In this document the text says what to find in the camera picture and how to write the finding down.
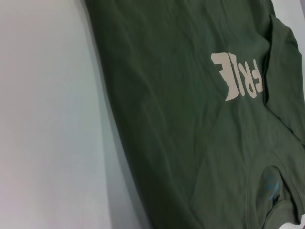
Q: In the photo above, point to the dark green FREE t-shirt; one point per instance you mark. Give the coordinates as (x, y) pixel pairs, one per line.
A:
(190, 131)

